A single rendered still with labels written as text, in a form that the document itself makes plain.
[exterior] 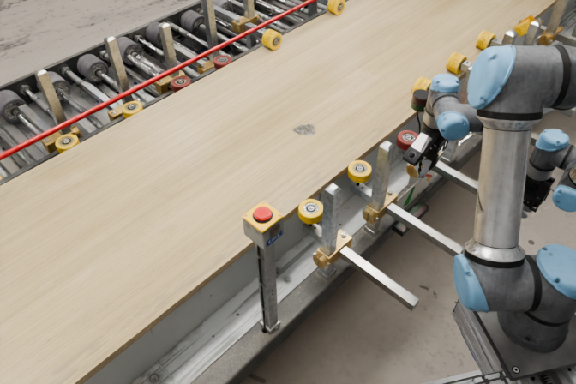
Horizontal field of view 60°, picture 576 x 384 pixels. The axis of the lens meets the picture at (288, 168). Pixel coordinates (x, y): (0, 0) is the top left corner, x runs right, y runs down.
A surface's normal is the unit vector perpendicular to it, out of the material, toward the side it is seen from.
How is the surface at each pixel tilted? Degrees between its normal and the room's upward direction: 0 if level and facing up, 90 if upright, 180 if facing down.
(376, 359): 0
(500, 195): 62
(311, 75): 0
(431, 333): 0
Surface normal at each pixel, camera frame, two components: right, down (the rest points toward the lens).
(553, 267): 0.12, -0.71
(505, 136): -0.49, 0.22
